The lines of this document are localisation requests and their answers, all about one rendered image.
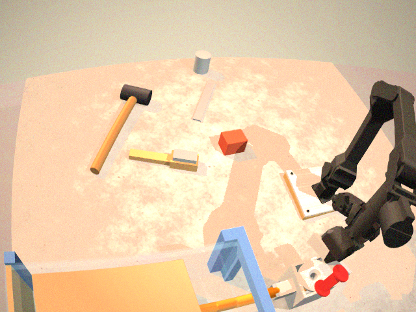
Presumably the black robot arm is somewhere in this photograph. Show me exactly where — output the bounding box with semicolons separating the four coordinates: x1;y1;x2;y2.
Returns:
311;80;416;248

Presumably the grey cylinder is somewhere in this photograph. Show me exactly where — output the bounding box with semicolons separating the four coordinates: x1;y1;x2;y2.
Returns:
192;51;212;75

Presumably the white crank handle with red grip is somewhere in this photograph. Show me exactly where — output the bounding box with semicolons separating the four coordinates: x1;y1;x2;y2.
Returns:
308;233;352;297

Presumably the mallet with grey head and wooden handle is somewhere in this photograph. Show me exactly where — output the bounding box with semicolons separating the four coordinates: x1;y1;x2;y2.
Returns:
90;84;152;175

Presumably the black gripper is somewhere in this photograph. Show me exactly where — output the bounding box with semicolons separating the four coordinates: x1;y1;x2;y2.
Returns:
321;200;381;264

